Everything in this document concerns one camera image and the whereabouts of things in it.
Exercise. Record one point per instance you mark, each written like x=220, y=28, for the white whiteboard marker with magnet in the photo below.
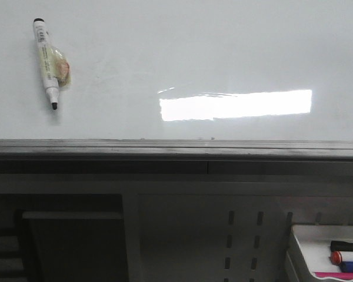
x=54, y=67

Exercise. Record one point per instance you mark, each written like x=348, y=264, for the large white whiteboard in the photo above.
x=225, y=70

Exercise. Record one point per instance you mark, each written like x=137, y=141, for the white slotted pegboard panel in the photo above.
x=227, y=238

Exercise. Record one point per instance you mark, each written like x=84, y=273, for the dark panel with white bar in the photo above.
x=73, y=245

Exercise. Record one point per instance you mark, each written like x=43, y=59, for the white plastic storage bin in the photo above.
x=309, y=251

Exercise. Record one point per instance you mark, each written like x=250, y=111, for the black capped marker in bin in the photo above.
x=341, y=246

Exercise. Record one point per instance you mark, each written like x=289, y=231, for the red capped marker in bin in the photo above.
x=338, y=257

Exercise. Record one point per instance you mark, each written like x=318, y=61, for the pink item in bin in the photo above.
x=342, y=276

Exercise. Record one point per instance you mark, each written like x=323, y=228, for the blue capped marker in bin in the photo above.
x=346, y=266

